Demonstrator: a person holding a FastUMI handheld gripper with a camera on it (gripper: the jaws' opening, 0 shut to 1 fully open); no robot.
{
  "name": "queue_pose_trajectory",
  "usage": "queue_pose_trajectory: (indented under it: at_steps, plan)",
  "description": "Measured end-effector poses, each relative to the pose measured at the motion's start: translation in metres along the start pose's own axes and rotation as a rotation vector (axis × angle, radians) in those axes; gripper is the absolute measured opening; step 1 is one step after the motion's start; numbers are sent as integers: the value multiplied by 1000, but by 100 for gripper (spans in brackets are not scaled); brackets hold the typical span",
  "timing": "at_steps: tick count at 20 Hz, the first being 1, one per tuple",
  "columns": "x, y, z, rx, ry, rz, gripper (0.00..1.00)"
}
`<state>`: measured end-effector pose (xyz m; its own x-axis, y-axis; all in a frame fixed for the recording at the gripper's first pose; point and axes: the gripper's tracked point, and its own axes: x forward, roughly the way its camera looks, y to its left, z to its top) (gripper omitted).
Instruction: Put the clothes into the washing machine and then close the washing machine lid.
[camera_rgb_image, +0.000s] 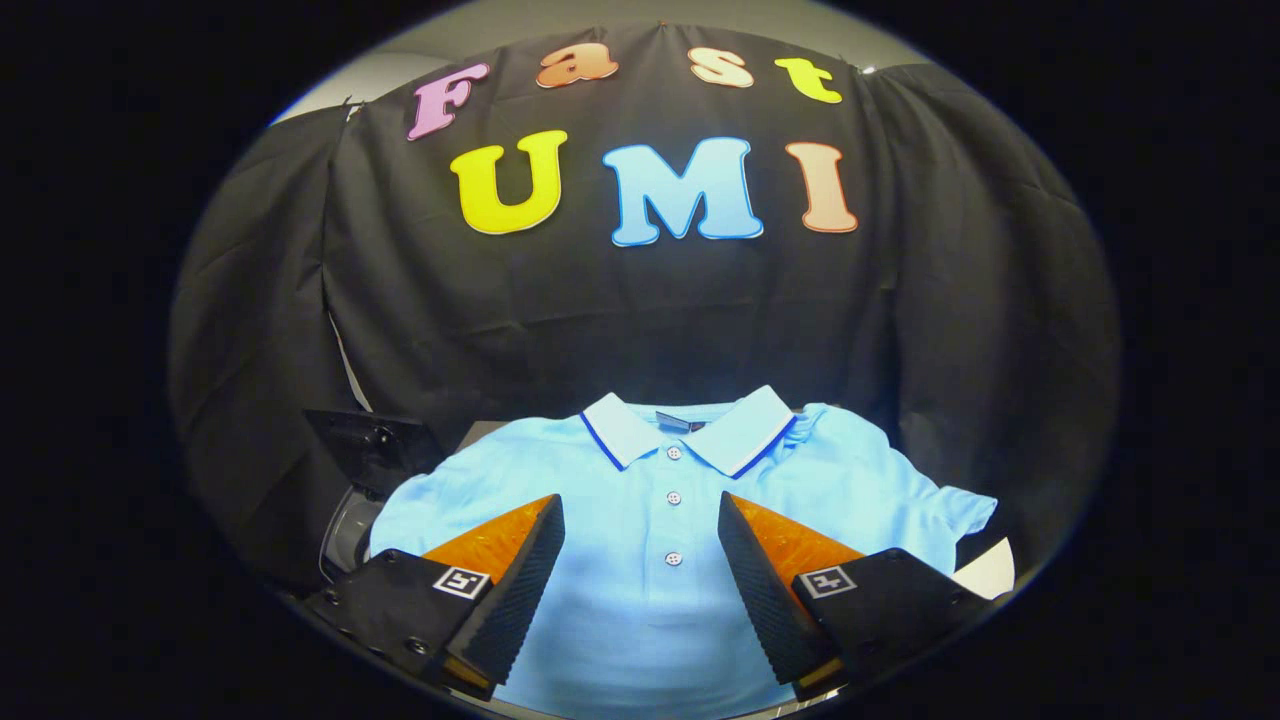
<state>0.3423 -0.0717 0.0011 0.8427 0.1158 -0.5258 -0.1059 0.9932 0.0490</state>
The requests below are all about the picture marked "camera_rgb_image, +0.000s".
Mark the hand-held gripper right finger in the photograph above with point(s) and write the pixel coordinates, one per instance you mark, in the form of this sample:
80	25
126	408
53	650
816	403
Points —
765	595

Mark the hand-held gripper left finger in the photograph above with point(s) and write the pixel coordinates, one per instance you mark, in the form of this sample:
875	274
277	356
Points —
510	600

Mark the light blue polo shirt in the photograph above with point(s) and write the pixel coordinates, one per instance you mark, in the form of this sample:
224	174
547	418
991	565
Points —
640	600

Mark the black backdrop cloth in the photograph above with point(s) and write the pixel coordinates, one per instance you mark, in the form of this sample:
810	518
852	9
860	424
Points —
600	320

